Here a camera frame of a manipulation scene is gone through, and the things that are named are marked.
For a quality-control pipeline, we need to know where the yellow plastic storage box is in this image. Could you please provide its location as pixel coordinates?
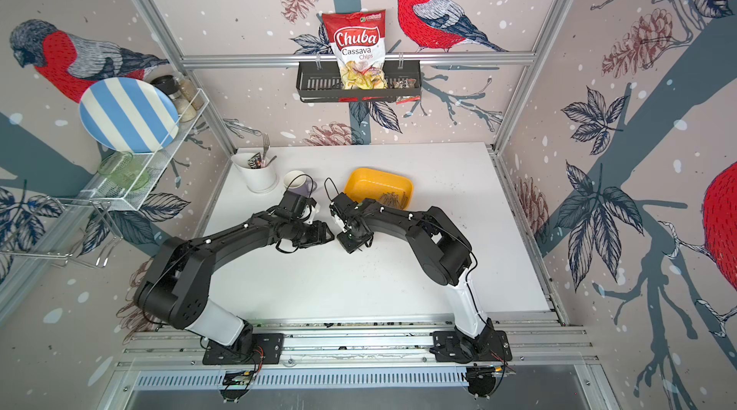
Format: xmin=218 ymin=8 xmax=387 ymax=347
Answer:
xmin=344 ymin=167 xmax=414 ymax=210

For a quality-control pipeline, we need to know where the white utensil holder cup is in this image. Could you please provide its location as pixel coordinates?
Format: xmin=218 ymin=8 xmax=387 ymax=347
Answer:
xmin=230 ymin=150 xmax=278 ymax=194

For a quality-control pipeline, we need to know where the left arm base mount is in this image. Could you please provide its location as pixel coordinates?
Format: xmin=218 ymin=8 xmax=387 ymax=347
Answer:
xmin=200 ymin=322 xmax=285 ymax=402

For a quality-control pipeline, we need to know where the red Chuba chips bag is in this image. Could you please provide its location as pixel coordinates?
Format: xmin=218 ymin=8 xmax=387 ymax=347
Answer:
xmin=322 ymin=10 xmax=388 ymax=91

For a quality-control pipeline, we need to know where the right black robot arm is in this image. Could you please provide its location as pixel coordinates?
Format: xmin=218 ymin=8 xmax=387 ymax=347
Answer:
xmin=329 ymin=193 xmax=489 ymax=339

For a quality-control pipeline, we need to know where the green glass bowl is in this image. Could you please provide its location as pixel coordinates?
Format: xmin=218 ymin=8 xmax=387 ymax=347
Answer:
xmin=98 ymin=152 xmax=150 ymax=191

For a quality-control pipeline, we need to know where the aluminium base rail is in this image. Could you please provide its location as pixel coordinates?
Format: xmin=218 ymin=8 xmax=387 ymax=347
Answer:
xmin=112 ymin=320 xmax=599 ymax=402

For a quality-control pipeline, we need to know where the black lid spice jar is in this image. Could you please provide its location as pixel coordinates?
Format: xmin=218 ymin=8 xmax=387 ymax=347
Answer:
xmin=151 ymin=75 xmax=197 ymax=123

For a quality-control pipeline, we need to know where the blue white striped plate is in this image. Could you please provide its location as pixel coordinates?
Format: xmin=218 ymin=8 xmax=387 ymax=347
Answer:
xmin=80 ymin=78 xmax=180 ymax=154

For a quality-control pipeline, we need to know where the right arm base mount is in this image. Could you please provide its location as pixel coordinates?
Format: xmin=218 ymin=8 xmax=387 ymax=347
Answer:
xmin=430 ymin=320 xmax=512 ymax=398

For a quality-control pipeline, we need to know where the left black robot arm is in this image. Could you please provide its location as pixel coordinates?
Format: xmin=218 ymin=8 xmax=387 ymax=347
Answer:
xmin=134 ymin=191 xmax=335 ymax=348

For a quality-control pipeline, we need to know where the black wire wall basket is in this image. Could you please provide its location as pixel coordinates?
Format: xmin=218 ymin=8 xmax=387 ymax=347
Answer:
xmin=296 ymin=61 xmax=422 ymax=103

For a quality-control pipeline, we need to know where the purple grey mug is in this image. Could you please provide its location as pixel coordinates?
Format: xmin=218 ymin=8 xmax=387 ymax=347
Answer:
xmin=283 ymin=170 xmax=317 ymax=197

